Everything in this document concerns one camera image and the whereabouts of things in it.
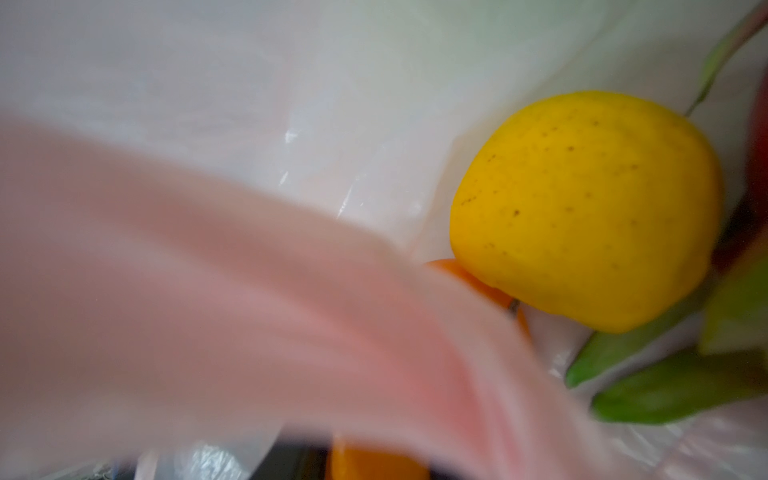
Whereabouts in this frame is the yellow lemon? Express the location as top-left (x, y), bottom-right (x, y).
top-left (449, 91), bottom-right (724, 333)

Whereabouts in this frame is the orange fruit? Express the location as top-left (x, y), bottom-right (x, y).
top-left (325, 439), bottom-right (431, 480)
top-left (425, 259), bottom-right (532, 341)

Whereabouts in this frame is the pink plastic bag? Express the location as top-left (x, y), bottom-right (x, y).
top-left (1, 1), bottom-right (767, 479)

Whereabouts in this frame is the green fruit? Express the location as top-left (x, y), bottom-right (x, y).
top-left (590, 237), bottom-right (767, 425)

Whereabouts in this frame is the red fruit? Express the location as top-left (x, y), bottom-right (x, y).
top-left (712, 73), bottom-right (767, 273)

